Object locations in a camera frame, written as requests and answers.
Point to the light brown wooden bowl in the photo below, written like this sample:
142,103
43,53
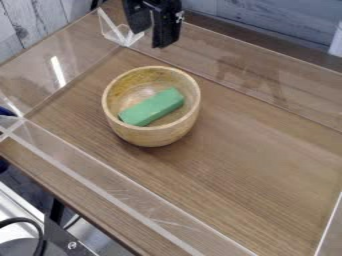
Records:
135,86

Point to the clear acrylic corner bracket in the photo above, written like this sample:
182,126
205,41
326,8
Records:
114,27

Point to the clear acrylic wall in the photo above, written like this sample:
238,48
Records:
291,84
130,212

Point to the clear acrylic front wall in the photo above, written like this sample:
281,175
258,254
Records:
130,212

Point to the clear acrylic back wall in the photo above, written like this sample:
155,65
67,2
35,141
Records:
291,84

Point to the black metal table leg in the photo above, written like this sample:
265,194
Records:
56,211

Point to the green rectangular block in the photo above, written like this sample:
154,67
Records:
153,108

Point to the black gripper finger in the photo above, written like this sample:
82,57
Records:
169,14
138,15

